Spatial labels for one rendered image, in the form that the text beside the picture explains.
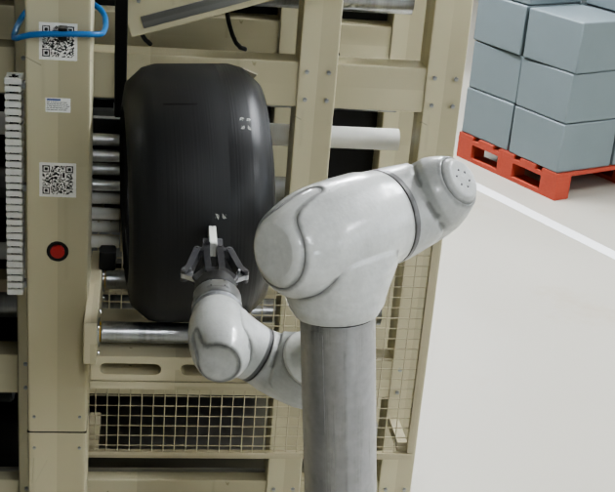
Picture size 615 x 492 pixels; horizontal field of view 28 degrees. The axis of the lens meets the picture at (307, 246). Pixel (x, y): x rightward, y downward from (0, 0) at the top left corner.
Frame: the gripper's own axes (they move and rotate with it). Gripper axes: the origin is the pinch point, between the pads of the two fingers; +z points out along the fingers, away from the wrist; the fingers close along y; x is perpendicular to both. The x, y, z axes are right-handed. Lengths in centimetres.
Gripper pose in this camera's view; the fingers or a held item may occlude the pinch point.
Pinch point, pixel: (212, 240)
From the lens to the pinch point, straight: 238.7
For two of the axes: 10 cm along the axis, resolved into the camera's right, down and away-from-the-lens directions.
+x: -0.9, 8.6, 5.0
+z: -1.0, -5.0, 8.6
